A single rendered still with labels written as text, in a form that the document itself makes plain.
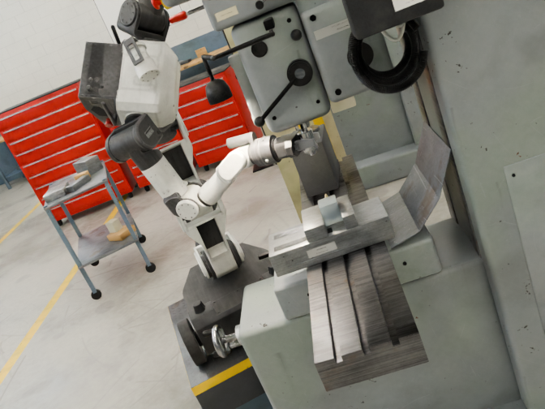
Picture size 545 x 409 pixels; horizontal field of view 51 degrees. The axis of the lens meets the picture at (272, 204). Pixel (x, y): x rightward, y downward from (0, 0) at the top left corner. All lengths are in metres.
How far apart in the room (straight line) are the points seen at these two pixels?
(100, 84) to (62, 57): 9.56
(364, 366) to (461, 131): 0.66
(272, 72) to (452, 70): 0.47
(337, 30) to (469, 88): 0.37
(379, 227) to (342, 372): 0.47
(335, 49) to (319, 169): 0.59
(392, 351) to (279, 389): 0.78
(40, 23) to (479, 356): 10.43
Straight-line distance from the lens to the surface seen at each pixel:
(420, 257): 1.75
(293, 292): 1.76
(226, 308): 2.39
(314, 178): 2.05
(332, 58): 1.58
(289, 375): 1.95
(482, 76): 1.55
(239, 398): 2.49
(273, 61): 1.59
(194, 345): 2.39
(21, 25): 11.70
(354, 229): 1.59
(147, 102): 1.91
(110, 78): 1.97
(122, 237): 4.68
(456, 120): 1.56
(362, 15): 1.32
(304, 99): 1.61
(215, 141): 6.47
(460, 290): 1.85
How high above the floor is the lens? 1.71
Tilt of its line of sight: 20 degrees down
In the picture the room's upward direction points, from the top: 23 degrees counter-clockwise
